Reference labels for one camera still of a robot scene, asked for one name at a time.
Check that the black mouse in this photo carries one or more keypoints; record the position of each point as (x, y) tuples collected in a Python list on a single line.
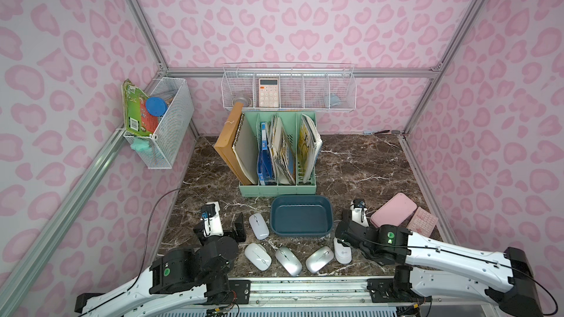
[(343, 254)]

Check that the picture books stack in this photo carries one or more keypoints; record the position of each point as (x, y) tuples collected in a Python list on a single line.
[(282, 154)]

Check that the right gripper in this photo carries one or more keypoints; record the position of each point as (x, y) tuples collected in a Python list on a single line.
[(349, 230)]

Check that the white rounded mouse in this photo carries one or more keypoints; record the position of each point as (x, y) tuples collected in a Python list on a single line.
[(259, 226)]

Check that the silver grey mouse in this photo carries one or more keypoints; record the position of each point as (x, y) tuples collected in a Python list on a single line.
[(319, 259)]

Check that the white calculator in basket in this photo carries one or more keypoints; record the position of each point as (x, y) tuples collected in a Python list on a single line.
[(269, 96)]

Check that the white mesh side basket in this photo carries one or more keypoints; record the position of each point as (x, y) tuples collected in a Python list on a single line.
[(172, 127)]

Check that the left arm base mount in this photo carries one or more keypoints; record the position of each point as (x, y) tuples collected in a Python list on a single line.
[(238, 293)]

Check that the green file organizer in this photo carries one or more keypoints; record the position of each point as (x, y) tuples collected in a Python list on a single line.
[(291, 122)]

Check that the teal storage box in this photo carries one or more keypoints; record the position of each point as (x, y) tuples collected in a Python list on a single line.
[(301, 216)]

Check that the pink calculator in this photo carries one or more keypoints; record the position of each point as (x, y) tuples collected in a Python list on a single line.
[(423, 222)]

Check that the long white wire basket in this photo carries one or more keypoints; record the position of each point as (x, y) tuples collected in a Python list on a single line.
[(309, 89)]

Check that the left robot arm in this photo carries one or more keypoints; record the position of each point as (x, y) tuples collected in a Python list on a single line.
[(184, 276)]

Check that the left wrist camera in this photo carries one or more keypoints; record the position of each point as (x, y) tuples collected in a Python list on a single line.
[(210, 217)]

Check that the blue folder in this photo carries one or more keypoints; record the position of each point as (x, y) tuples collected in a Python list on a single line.
[(265, 169)]

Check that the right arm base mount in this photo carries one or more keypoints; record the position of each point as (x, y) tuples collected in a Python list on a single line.
[(391, 290)]

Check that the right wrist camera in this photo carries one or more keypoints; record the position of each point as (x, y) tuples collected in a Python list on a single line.
[(358, 210)]

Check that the blue round lid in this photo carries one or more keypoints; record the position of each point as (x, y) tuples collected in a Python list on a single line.
[(156, 106)]

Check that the green card package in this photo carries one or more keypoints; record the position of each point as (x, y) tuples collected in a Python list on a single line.
[(137, 120)]

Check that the brown folder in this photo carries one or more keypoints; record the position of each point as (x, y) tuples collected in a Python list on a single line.
[(224, 144)]

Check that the pink case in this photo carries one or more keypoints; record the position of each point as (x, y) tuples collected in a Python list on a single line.
[(395, 211)]

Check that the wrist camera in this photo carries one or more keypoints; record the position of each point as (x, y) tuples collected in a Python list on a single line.
[(210, 217), (358, 210)]

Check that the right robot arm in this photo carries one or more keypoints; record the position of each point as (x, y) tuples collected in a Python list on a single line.
[(426, 268)]

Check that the grey spiral notebook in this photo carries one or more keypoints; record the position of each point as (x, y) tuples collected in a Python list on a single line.
[(245, 148)]

